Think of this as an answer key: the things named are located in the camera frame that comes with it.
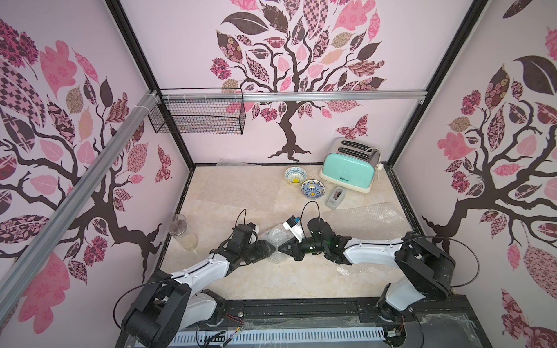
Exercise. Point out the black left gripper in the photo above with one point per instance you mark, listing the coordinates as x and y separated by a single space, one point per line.
265 251

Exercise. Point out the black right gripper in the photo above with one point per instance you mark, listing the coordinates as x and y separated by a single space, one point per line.
295 249

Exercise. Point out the bubble wrap sheet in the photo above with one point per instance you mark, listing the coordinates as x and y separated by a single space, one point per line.
278 236
381 221

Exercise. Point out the blue yellow patterned bowl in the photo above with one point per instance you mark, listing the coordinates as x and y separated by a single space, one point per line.
313 189

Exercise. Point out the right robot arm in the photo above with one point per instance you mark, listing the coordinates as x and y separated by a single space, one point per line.
427 270

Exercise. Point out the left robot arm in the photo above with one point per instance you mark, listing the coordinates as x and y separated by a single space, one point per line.
170 302

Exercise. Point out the grey tape dispenser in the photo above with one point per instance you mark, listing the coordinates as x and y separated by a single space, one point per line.
336 198

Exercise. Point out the yellow dotted ceramic bowl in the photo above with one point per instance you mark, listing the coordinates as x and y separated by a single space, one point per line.
295 175

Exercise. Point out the clear drinking glass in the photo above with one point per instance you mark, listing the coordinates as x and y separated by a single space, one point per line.
178 229

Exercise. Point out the mint green toaster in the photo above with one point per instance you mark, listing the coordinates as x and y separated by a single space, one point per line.
351 164

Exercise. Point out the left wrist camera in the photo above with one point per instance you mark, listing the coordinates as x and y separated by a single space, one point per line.
243 235

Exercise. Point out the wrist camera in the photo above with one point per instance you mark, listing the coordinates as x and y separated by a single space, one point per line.
293 225
243 235

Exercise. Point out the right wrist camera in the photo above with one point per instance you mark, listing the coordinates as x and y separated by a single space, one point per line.
293 225

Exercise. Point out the white slotted cable duct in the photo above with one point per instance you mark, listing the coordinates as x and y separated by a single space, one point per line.
281 337

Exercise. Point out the black wire basket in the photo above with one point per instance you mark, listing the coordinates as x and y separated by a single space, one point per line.
220 111

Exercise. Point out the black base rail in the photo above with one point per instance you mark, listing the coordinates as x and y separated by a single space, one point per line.
232 312

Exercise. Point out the aluminium rail back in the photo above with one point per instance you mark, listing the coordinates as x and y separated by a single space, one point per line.
300 96

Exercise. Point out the aluminium rail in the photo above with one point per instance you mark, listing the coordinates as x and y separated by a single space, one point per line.
22 273
300 96

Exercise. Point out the aluminium rail left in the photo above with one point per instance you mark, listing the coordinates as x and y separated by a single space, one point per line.
22 273

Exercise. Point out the black corner frame post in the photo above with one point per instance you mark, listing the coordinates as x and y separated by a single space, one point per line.
123 24

